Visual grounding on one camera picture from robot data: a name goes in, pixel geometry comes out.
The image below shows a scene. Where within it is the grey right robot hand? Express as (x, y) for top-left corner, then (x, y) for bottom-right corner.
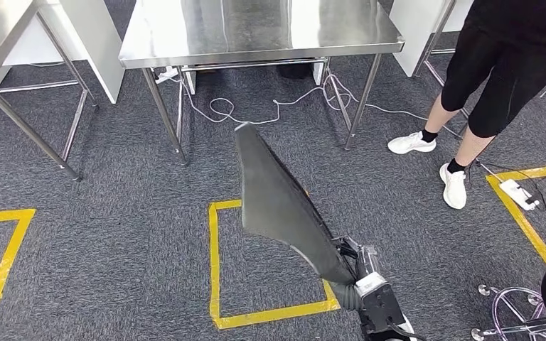
(333, 235), (381, 283)

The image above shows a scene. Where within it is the black plastic plate bracket part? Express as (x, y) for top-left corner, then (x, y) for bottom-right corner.
(233, 122), (358, 286)

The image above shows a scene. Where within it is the stainless steel workbench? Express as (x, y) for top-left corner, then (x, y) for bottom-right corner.
(118, 0), (406, 166)

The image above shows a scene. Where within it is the yellow floor tape square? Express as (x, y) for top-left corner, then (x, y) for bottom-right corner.
(208, 199), (342, 331)
(0, 208), (37, 313)
(485, 163), (546, 269)

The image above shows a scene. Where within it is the white power strip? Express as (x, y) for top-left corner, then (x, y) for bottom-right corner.
(152, 65), (180, 86)
(498, 178), (541, 212)

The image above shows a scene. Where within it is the person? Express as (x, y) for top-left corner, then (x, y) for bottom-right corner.
(387, 0), (546, 210)

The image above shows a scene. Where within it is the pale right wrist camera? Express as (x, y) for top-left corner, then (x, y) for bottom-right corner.
(354, 271), (388, 298)

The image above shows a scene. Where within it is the black camera cable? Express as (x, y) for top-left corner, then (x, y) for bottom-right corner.
(385, 316), (427, 341)

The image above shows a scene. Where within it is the black floor cable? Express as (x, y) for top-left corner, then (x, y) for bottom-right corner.
(466, 158), (546, 211)

